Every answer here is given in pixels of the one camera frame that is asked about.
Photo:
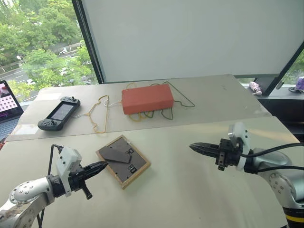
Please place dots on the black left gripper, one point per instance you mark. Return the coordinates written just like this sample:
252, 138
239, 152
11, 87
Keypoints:
77, 179

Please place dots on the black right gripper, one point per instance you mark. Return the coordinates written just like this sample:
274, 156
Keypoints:
228, 154

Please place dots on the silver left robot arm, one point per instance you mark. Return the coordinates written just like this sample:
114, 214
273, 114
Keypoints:
26, 194

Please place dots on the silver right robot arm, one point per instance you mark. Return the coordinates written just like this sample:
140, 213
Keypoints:
285, 185

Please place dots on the laptop with pink screen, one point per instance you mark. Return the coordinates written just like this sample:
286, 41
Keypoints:
8, 104

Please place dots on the black handheld game controller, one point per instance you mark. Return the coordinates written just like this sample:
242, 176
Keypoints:
59, 112

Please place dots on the orange red rectangular box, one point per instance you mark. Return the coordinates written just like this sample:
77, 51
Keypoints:
147, 98

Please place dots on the pink small toy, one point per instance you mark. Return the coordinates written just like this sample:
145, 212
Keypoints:
255, 88

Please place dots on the black window sill ledge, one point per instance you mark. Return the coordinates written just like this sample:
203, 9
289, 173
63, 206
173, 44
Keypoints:
280, 107

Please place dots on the purple small object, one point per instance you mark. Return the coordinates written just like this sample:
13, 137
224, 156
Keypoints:
300, 84

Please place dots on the large white board panel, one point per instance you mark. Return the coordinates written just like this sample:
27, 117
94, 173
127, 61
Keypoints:
190, 35

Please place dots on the wooden picture frame face-down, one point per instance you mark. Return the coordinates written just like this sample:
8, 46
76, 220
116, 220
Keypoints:
123, 164

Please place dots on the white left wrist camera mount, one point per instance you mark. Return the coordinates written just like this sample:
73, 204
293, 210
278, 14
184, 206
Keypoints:
66, 159

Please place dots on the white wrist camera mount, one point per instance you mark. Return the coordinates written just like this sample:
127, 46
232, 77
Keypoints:
66, 159
242, 135

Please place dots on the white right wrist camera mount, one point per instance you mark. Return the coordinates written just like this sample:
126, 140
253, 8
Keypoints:
242, 135

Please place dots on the black slanted window frame bar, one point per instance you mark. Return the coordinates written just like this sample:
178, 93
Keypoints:
285, 69

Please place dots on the black window frame post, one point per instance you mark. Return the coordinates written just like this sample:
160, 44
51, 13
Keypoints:
88, 40

